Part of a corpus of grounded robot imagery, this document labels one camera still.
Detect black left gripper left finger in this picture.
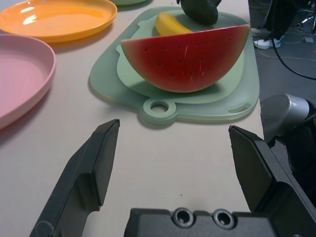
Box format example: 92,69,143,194
29,119,120,237

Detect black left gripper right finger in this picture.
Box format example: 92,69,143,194
228,125,316,237

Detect toy watermelon slice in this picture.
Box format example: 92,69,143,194
120,24,250,93

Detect toy yellow banana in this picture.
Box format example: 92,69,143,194
155,12,195,37

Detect toy dark green avocado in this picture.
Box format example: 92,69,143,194
181,0,219,25

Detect large translucent green cutting board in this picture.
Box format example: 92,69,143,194
88,6,260,126

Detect pink plastic plate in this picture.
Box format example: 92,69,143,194
0,34,57,130

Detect yellow orange plastic plate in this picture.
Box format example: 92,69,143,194
0,0,118,43

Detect person's black trouser legs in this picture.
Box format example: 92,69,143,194
248,0,299,40

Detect light green plastic plate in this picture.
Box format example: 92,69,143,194
111,0,151,6

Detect small green ring-handled cutting board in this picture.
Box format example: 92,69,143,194
116,19,246,126

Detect long black floor cable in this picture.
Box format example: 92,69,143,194
269,29,316,80

